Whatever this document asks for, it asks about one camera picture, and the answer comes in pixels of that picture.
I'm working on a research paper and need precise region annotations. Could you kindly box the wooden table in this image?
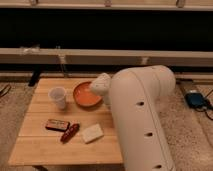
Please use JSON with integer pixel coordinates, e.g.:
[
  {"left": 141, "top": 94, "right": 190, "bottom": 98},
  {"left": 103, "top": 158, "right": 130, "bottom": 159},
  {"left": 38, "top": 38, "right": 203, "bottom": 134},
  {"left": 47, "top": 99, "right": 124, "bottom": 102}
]
[{"left": 9, "top": 78, "right": 122, "bottom": 166}]

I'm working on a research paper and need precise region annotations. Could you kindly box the pale yellow sponge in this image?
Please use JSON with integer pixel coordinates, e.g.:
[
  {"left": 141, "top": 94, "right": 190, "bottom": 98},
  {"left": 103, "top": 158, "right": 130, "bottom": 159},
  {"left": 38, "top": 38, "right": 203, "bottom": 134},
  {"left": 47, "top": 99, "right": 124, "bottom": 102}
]
[{"left": 81, "top": 124, "right": 104, "bottom": 143}]

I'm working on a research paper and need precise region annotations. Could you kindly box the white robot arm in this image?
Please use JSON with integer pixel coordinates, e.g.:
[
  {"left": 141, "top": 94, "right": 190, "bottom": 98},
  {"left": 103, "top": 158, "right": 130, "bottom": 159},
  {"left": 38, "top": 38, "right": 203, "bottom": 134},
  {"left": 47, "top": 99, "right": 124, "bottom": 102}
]
[{"left": 90, "top": 65, "right": 176, "bottom": 171}]

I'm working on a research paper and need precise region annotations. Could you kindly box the orange bowl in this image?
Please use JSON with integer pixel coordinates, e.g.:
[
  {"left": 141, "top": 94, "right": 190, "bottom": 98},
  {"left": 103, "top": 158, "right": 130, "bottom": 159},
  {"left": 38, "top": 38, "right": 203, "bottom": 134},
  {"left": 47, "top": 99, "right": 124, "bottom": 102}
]
[{"left": 73, "top": 81, "right": 102, "bottom": 107}]

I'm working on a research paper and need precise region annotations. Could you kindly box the blue device on floor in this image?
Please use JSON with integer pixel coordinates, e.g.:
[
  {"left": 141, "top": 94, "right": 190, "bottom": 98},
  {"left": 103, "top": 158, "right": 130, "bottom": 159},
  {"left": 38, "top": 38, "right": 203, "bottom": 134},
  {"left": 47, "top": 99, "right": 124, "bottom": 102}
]
[{"left": 184, "top": 91, "right": 213, "bottom": 111}]

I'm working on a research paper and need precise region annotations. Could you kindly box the dark red snack bar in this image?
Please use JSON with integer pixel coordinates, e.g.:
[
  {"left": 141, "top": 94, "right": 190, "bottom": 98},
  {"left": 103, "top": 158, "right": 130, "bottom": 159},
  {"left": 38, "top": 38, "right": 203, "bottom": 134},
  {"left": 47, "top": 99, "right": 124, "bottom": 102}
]
[{"left": 45, "top": 119, "right": 70, "bottom": 132}]

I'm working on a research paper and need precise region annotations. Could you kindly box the grey metal rail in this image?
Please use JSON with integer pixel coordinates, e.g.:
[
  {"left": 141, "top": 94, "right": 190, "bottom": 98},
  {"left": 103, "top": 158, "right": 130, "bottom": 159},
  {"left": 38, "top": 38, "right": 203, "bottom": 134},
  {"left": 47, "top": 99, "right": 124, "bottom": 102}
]
[{"left": 0, "top": 48, "right": 213, "bottom": 67}]

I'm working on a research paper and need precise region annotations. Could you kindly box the black cable left floor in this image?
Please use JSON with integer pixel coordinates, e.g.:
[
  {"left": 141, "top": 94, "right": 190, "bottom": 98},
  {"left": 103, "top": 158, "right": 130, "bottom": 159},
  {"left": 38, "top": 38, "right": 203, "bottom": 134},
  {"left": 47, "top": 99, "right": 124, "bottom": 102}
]
[{"left": 0, "top": 83, "right": 12, "bottom": 98}]

